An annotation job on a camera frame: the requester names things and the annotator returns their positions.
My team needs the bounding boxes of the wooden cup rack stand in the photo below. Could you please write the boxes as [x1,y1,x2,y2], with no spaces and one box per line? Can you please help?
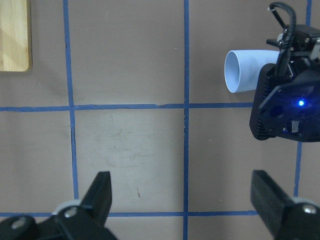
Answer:
[0,0,32,72]

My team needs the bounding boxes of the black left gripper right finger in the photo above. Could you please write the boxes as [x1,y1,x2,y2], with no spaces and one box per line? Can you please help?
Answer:
[250,170,295,238]

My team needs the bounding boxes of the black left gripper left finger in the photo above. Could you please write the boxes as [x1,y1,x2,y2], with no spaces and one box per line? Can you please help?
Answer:
[79,171,112,230]

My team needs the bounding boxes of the light blue paper cup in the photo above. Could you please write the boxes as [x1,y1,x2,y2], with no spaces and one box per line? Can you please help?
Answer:
[224,49,279,94]

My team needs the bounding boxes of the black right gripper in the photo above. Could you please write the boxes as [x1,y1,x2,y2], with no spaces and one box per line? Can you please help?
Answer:
[249,24,320,143]

